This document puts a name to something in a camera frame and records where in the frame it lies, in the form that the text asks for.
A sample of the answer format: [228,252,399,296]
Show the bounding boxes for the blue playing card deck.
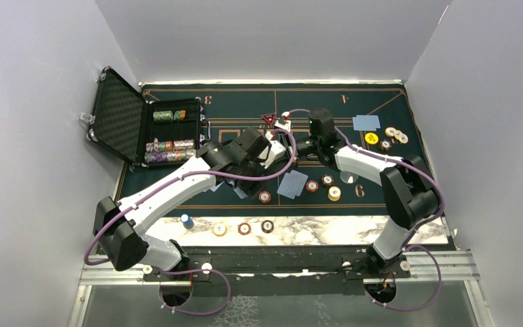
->
[233,187,248,200]

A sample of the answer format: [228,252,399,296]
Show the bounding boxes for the blue card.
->
[356,115,381,131]
[352,116,368,131]
[210,182,225,192]
[289,170,308,197]
[277,172,296,200]

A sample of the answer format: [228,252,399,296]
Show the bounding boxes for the white round button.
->
[339,172,359,185]

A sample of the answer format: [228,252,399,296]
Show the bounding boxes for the red triangular dealer button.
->
[261,113,276,127]

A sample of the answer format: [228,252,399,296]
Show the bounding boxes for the yellow round button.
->
[364,132,379,145]

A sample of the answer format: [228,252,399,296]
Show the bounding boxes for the red poker chip stack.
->
[238,223,252,235]

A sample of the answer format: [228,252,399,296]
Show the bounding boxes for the brown poker chip stack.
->
[261,220,274,234]

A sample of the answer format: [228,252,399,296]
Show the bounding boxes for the yellow poker chip stack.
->
[212,223,227,236]

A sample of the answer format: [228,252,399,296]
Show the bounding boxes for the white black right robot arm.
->
[296,136,445,277]

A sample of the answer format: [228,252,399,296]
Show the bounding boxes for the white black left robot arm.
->
[92,128,289,280]

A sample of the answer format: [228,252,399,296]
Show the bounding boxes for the mixed chips row in case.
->
[145,138,196,153]

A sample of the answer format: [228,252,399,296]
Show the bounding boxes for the purple chips row in case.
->
[144,149,196,164]

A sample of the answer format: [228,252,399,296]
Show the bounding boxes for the blue poker chip stack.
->
[180,214,194,230]

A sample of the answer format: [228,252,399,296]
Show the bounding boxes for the green chips in case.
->
[153,110,187,123]

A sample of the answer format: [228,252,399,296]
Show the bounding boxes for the black poker chip case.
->
[80,66,205,168]

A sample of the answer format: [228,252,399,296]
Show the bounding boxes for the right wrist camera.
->
[274,107,337,138]

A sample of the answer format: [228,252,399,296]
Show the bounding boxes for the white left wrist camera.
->
[261,140,289,168]

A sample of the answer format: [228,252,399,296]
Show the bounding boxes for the black mounting rail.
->
[80,245,479,299]

